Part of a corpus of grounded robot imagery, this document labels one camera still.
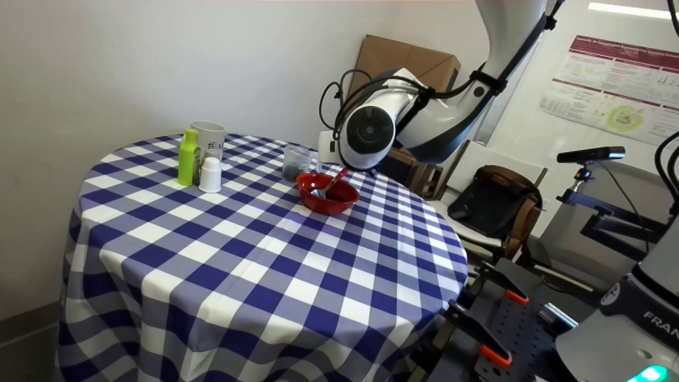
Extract green plastic bottle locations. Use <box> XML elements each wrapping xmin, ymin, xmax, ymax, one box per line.
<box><xmin>178</xmin><ymin>128</ymin><xmax>201</xmax><ymax>187</ymax></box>

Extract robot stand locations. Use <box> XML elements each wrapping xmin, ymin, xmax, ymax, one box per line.
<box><xmin>408</xmin><ymin>257</ymin><xmax>605</xmax><ymax>382</ymax></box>

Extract clear plastic jug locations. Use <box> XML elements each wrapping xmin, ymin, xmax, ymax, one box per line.
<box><xmin>282</xmin><ymin>145</ymin><xmax>312</xmax><ymax>183</ymax></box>

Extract black clamp orange tips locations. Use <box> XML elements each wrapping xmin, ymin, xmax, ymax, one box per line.
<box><xmin>467</xmin><ymin>262</ymin><xmax>530</xmax><ymax>305</ymax></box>
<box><xmin>442</xmin><ymin>300</ymin><xmax>513</xmax><ymax>368</ymax></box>

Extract wall poster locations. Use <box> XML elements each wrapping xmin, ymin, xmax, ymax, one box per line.
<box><xmin>539</xmin><ymin>35</ymin><xmax>679</xmax><ymax>146</ymax></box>

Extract blue white checkered tablecloth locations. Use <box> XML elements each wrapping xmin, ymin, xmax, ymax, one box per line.
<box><xmin>56</xmin><ymin>133</ymin><xmax>469</xmax><ymax>382</ymax></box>

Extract camera on mount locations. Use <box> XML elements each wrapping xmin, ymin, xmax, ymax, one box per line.
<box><xmin>541</xmin><ymin>146</ymin><xmax>670</xmax><ymax>291</ymax></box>

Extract chair with brown bag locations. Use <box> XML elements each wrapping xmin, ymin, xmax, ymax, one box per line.
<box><xmin>428</xmin><ymin>140</ymin><xmax>548</xmax><ymax>263</ymax></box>

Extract spoon with red handle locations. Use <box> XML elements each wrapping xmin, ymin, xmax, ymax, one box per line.
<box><xmin>311</xmin><ymin>168</ymin><xmax>351</xmax><ymax>198</ymax></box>

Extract white mug with print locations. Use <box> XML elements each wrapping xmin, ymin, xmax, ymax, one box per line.
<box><xmin>190</xmin><ymin>120</ymin><xmax>227</xmax><ymax>166</ymax></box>

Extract cardboard box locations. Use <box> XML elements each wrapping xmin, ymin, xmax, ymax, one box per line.
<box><xmin>347</xmin><ymin>34</ymin><xmax>462</xmax><ymax>101</ymax></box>

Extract red bowl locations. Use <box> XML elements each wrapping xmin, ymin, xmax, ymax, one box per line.
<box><xmin>296</xmin><ymin>172</ymin><xmax>360</xmax><ymax>215</ymax></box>

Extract small white bottle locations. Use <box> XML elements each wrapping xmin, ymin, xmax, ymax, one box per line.
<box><xmin>199</xmin><ymin>157</ymin><xmax>222</xmax><ymax>194</ymax></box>

